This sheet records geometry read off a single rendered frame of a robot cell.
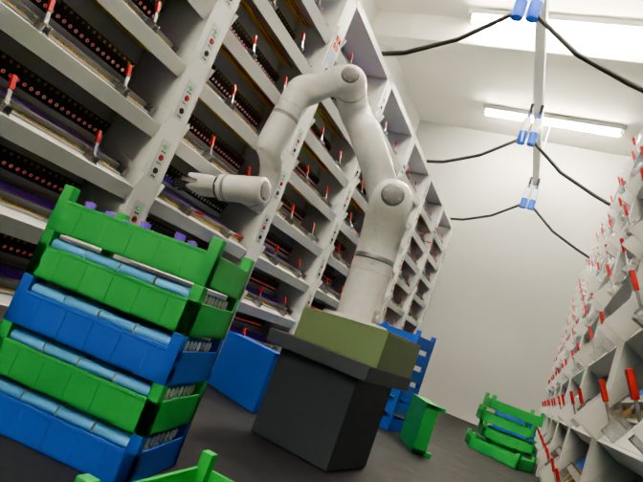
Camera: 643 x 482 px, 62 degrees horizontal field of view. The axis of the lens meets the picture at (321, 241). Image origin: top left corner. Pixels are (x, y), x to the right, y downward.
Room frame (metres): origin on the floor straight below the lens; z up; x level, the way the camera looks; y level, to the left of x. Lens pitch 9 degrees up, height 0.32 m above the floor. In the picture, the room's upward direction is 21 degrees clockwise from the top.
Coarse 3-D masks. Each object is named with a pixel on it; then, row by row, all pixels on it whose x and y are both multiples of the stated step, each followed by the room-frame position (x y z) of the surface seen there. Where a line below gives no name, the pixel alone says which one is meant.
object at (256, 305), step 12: (252, 276) 2.60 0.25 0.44; (264, 276) 2.67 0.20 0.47; (252, 288) 2.61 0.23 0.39; (264, 288) 2.74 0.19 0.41; (276, 288) 2.84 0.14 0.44; (252, 300) 2.44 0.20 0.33; (264, 300) 2.58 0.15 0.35; (276, 300) 2.80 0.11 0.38; (252, 312) 2.40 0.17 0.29; (264, 312) 2.48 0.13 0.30; (276, 312) 2.63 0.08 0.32; (288, 312) 2.82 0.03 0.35; (288, 324) 2.76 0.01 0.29
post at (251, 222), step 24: (336, 0) 2.20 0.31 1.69; (336, 24) 2.18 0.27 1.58; (312, 48) 2.21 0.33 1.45; (288, 72) 2.24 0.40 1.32; (264, 120) 2.25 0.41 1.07; (288, 144) 2.18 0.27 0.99; (240, 168) 2.25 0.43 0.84; (288, 168) 2.23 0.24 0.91; (240, 216) 2.22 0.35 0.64; (264, 216) 2.20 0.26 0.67; (216, 360) 2.26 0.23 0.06
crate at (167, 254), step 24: (72, 192) 0.90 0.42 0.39; (72, 216) 0.90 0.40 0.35; (96, 216) 0.89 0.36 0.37; (120, 216) 1.08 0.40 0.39; (96, 240) 0.89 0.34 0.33; (120, 240) 0.88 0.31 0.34; (144, 240) 0.87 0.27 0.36; (168, 240) 0.86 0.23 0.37; (216, 240) 0.85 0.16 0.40; (144, 264) 0.87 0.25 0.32; (168, 264) 0.86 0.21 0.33; (192, 264) 0.85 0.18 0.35; (216, 264) 0.86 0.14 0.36; (240, 264) 1.03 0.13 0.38; (216, 288) 0.90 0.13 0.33; (240, 288) 1.02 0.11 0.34
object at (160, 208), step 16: (160, 192) 1.63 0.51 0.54; (160, 208) 1.67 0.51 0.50; (176, 208) 1.77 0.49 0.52; (208, 208) 2.13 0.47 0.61; (176, 224) 1.77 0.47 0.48; (192, 224) 1.83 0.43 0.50; (224, 224) 2.24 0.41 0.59; (208, 240) 1.95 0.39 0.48; (224, 240) 2.02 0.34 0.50; (240, 240) 2.18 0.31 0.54; (240, 256) 2.17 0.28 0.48
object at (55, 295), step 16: (32, 288) 0.91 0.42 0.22; (48, 288) 0.91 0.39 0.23; (64, 304) 0.90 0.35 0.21; (80, 304) 0.89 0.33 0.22; (96, 304) 0.93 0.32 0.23; (112, 320) 0.88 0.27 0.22; (128, 320) 0.88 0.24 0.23; (144, 320) 0.96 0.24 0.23; (144, 336) 0.87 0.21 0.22; (160, 336) 0.86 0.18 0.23
